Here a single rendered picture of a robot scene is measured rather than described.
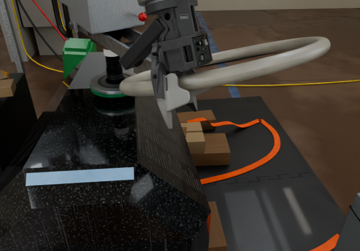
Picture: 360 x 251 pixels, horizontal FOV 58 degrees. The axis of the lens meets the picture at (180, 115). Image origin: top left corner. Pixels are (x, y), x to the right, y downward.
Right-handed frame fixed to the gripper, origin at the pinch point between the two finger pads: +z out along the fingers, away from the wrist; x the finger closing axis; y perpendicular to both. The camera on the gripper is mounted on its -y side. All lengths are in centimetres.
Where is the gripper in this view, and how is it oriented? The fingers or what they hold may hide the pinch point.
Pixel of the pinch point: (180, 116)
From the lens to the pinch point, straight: 60.4
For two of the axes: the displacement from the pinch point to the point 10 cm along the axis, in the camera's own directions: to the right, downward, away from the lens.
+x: 4.5, -3.0, 8.4
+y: 8.7, -0.8, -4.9
